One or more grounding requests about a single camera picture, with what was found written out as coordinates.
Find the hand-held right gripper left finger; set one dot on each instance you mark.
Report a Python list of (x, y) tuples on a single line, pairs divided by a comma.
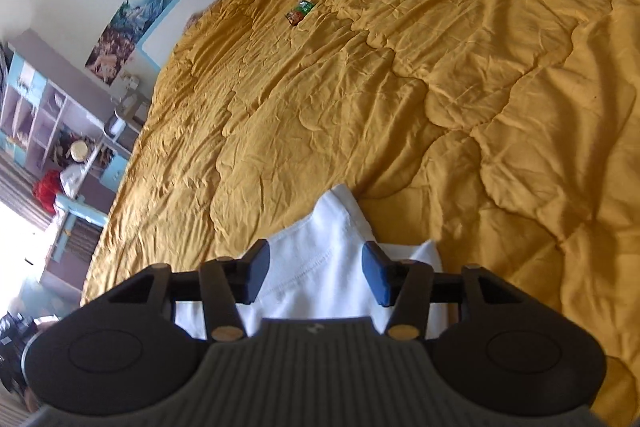
[(257, 272)]

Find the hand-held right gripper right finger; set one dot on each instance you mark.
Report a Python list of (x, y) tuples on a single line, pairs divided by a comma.
[(377, 274)]

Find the white sweatshirt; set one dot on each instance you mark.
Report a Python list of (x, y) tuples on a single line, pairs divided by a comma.
[(320, 257)]

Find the mustard yellow quilt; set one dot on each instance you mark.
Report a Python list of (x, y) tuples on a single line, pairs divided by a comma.
[(450, 107)]

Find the light blue chair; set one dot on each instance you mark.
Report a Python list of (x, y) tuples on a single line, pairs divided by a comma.
[(80, 209)]

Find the round white lamp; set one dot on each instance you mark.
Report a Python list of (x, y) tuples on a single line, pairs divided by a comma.
[(80, 152)]

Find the red bag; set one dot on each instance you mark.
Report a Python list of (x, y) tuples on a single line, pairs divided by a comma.
[(47, 189)]

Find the striped window curtain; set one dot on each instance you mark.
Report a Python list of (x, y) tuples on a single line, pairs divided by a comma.
[(22, 189)]

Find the small snack packet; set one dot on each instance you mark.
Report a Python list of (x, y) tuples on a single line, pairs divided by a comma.
[(300, 12)]

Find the white wall socket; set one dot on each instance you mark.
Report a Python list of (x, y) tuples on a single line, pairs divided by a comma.
[(130, 82)]

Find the wall shelf unit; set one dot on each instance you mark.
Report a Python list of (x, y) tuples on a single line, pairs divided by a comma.
[(45, 107)]

